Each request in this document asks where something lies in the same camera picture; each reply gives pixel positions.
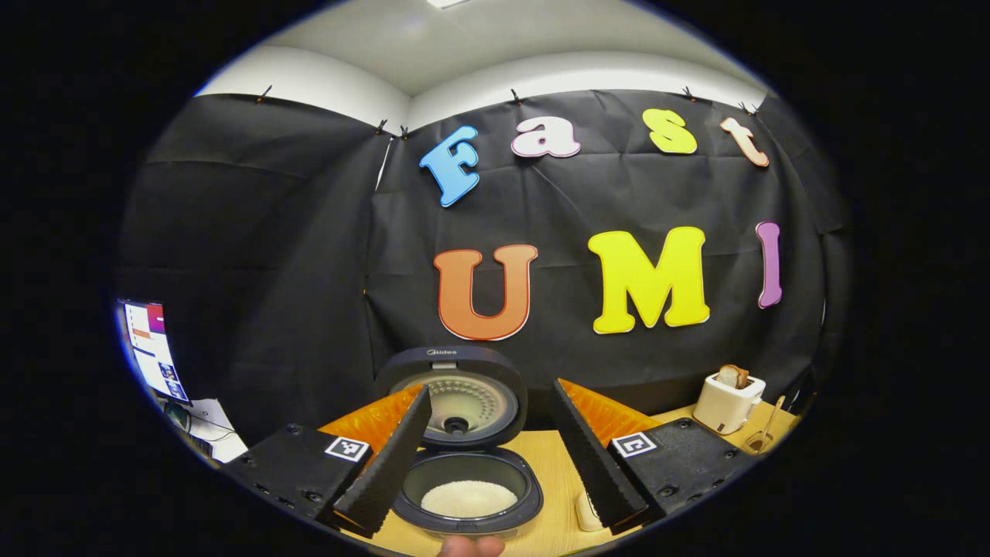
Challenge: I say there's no white toaster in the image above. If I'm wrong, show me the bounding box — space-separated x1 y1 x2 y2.
692 371 766 436

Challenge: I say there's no dark grey rice cooker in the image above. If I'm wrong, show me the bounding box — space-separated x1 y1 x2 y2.
374 346 545 540

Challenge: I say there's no wooden spoon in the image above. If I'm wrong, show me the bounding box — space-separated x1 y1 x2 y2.
749 395 787 453

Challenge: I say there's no clear plastic rice box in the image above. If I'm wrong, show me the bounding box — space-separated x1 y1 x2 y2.
574 489 609 533

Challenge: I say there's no computer monitor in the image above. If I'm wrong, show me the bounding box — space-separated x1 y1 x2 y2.
118 300 190 405

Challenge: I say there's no white rice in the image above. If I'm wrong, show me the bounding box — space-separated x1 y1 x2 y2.
421 480 519 519

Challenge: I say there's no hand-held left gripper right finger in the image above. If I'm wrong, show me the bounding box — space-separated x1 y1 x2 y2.
549 378 763 536

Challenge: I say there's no white side table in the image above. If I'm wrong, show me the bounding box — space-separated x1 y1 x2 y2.
166 398 250 463

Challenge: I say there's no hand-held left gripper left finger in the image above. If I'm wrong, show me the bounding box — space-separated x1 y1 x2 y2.
219 381 432 539

